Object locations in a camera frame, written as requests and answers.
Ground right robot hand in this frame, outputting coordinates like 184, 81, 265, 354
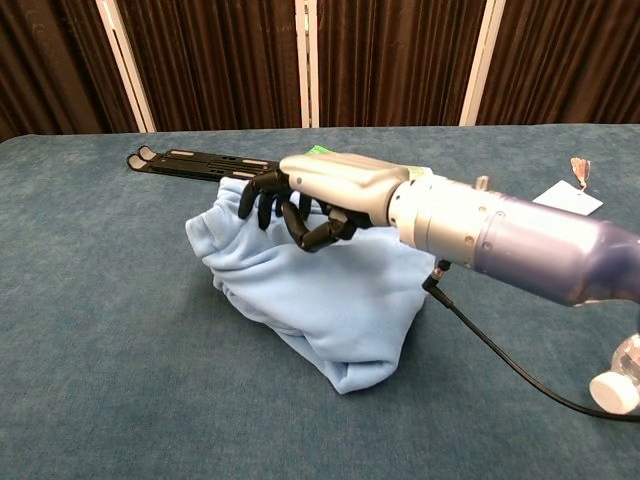
237, 152, 409, 254

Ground light blue sweatpants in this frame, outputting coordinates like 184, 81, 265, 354
184, 175, 441, 396

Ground dark curtain partition panel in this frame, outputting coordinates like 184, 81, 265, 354
304, 0, 489, 129
0, 0, 149, 144
459, 0, 640, 127
107, 0, 310, 134

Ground black folding laptop stand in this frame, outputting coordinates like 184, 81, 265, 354
126, 145, 281, 182

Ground pale card with tassel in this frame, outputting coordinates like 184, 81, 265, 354
532, 157, 605, 217

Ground blue felt table cover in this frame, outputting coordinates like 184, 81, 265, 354
0, 124, 640, 480

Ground clear bottle with white cap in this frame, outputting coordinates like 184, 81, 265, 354
588, 334, 640, 415

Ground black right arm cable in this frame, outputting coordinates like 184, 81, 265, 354
422, 259, 640, 420

